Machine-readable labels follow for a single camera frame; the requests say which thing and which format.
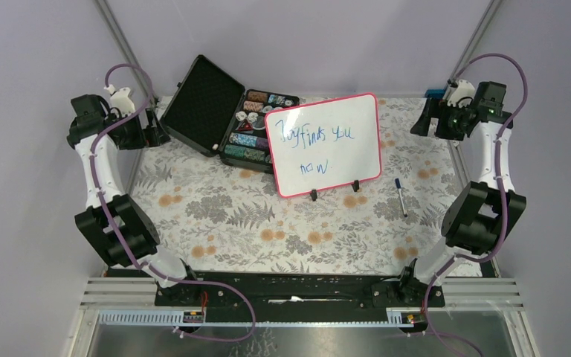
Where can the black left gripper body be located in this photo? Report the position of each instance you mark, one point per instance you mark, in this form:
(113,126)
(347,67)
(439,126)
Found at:
(131,137)

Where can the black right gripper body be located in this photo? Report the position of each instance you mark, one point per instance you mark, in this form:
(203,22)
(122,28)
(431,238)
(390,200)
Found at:
(449,126)

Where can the whiteboard marker pen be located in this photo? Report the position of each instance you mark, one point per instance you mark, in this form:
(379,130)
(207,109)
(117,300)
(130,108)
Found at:
(401,197)

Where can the pink framed whiteboard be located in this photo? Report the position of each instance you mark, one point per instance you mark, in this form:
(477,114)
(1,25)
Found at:
(324,145)

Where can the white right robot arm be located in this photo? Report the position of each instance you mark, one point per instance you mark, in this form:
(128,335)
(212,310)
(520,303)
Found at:
(482,216)

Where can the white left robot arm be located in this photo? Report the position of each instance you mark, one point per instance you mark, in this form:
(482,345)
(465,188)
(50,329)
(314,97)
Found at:
(113,224)

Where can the blue clamp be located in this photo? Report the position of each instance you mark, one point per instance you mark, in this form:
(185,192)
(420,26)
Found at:
(436,94)

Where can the black poker chip case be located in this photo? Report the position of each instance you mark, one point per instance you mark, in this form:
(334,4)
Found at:
(214,114)

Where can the floral tablecloth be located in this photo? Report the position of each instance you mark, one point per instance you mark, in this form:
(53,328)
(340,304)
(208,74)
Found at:
(223,218)

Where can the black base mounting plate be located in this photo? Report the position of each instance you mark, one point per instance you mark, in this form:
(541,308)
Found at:
(236,297)

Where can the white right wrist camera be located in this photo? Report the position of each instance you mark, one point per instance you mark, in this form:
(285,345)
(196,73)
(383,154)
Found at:
(459,93)

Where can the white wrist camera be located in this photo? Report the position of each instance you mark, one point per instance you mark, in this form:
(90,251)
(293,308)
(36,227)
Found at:
(459,93)
(121,99)

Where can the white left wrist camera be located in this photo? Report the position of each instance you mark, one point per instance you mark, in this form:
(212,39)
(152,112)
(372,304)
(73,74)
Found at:
(121,99)

